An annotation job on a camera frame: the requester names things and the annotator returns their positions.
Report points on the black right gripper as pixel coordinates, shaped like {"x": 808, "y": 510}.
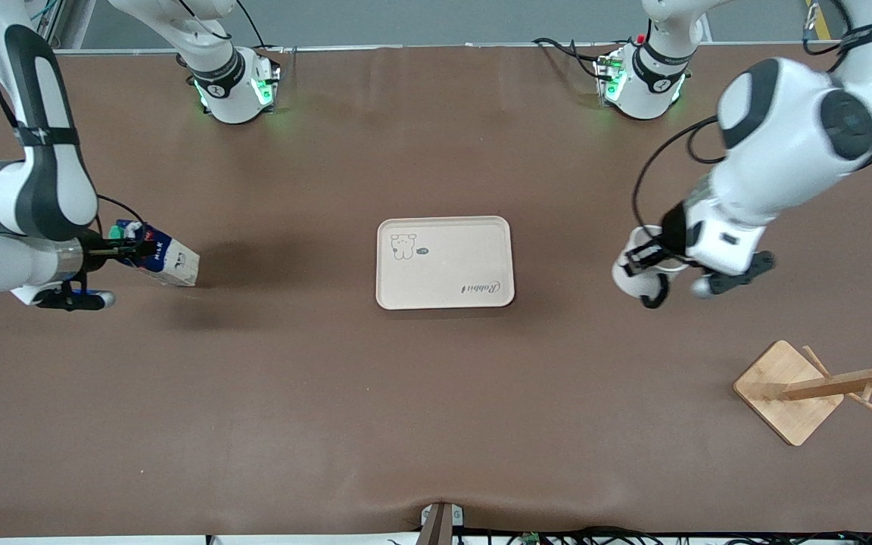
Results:
{"x": 93, "y": 251}

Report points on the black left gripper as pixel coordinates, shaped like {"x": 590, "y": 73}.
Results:
{"x": 671, "y": 228}

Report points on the blue white milk carton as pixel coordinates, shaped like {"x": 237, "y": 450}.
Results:
{"x": 175, "y": 265}

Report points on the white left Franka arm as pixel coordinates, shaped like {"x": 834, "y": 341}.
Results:
{"x": 784, "y": 136}

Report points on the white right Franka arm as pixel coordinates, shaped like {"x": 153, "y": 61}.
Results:
{"x": 50, "y": 182}

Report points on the cream tray with rabbit print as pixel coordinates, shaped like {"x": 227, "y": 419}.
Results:
{"x": 443, "y": 265}

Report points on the wooden mug stand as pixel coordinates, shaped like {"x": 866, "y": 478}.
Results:
{"x": 788, "y": 393}

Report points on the brown table mat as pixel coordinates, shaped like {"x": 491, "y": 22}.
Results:
{"x": 330, "y": 416}

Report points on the aluminium frame post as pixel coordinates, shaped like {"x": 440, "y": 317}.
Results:
{"x": 65, "y": 23}

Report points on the table edge clamp bracket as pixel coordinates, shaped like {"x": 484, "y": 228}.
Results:
{"x": 440, "y": 524}

